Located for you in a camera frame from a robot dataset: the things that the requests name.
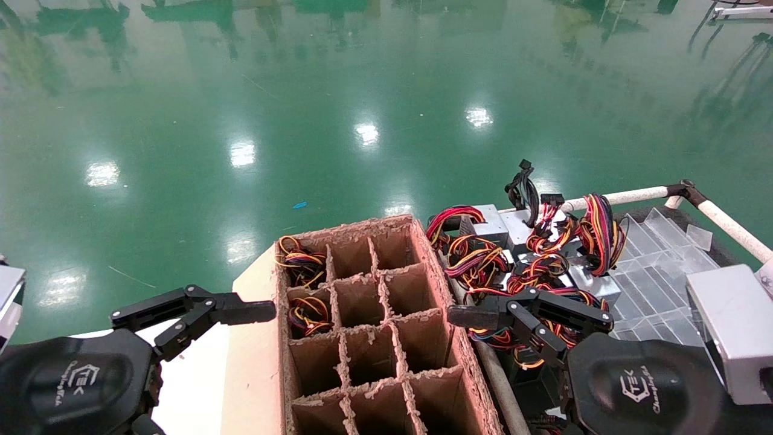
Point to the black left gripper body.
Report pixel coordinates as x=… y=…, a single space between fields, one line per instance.
x=60 y=386

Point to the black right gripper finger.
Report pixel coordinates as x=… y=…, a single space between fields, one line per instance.
x=561 y=309
x=537 y=338

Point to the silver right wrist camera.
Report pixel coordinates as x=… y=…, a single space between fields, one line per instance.
x=734 y=332

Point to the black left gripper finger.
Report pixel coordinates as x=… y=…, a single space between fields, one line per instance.
x=184 y=332
x=157 y=305

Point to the white pipe rail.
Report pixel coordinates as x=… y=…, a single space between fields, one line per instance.
x=628 y=196
x=734 y=228

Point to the power supply with large bundle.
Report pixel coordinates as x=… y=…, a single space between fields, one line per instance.
x=492 y=339

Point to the grey pipe rail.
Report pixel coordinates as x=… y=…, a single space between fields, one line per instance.
x=501 y=386

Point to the black pipe joint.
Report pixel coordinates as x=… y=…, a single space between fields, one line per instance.
x=688 y=192

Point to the white metal frame base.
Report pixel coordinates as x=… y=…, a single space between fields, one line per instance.
x=743 y=12

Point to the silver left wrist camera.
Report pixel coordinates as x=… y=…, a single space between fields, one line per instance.
x=9 y=296

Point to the clear plastic stepped tray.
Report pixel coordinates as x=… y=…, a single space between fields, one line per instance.
x=652 y=284

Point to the brown cardboard divider box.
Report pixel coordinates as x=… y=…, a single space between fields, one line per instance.
x=423 y=338

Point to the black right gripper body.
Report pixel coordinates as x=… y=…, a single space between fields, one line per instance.
x=640 y=386

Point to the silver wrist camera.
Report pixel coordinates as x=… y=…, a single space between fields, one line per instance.
x=9 y=296
x=734 y=332

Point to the grey metal rail bracket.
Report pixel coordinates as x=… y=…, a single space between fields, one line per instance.
x=767 y=278

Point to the light wooden board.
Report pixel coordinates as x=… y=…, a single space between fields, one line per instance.
x=253 y=374

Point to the small clear plastic sheet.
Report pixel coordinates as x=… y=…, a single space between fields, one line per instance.
x=699 y=237

